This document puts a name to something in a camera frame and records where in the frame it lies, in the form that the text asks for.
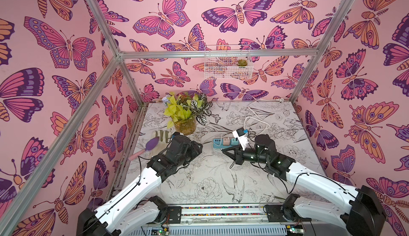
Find pink purple hairbrush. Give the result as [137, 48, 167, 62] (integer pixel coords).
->
[128, 136, 160, 161]

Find blue power strip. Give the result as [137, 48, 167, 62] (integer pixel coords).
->
[213, 138, 240, 149]

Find pink usb charger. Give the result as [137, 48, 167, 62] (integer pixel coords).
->
[222, 137, 231, 146]

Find beige striped cloth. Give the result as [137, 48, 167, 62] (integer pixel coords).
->
[149, 129, 172, 158]

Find white wire wall basket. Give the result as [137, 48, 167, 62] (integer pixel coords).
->
[203, 49, 253, 81]

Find teal usb charger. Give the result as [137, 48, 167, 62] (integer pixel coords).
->
[230, 138, 240, 146]

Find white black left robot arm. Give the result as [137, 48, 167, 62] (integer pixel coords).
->
[76, 135, 203, 236]

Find potted plant in glass jar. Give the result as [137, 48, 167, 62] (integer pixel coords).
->
[161, 91, 213, 135]

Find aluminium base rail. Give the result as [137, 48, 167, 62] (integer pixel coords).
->
[86, 203, 362, 236]

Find small green succulent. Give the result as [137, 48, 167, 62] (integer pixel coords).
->
[236, 59, 248, 67]

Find aluminium cage frame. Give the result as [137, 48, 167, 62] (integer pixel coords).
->
[0, 0, 368, 236]

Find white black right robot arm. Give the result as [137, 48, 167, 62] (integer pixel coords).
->
[222, 134, 387, 236]

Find white power strip cord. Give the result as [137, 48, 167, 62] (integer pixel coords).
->
[243, 99, 285, 138]

